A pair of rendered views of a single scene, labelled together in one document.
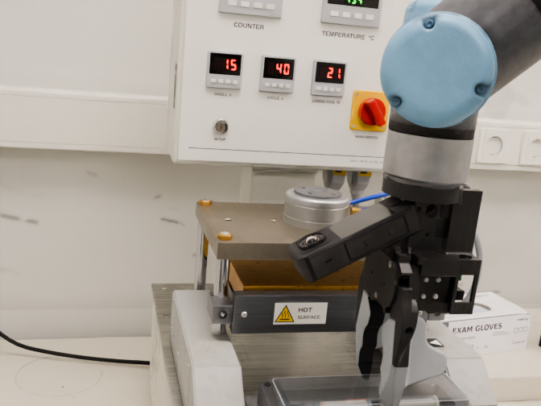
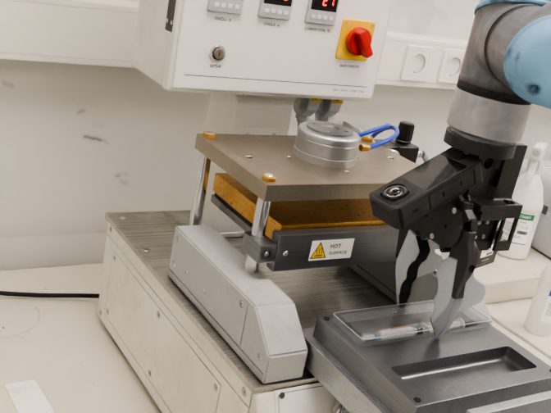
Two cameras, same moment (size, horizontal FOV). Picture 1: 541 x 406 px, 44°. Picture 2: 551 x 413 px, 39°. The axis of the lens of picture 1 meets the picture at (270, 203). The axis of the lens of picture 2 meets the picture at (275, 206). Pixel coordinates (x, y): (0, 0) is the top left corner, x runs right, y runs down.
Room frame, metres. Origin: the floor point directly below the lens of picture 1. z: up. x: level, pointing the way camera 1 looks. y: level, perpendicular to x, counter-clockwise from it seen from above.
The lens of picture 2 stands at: (-0.08, 0.31, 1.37)
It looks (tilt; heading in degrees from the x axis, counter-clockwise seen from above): 20 degrees down; 340
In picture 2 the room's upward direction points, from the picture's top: 11 degrees clockwise
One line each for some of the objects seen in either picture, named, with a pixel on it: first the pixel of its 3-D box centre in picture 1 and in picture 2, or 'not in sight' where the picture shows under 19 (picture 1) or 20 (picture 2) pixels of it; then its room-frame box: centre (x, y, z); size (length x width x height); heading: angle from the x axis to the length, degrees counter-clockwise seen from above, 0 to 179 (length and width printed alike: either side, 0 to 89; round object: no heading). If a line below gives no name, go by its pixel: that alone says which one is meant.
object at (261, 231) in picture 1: (320, 234); (319, 168); (0.83, -0.07, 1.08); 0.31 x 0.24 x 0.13; 105
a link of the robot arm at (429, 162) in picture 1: (425, 158); (484, 115); (0.59, -0.13, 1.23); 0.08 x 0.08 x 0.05
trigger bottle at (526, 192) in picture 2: not in sight; (524, 199); (1.26, -0.72, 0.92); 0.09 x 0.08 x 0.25; 136
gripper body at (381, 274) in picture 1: (420, 245); (470, 191); (0.59, -0.14, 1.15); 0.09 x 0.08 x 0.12; 104
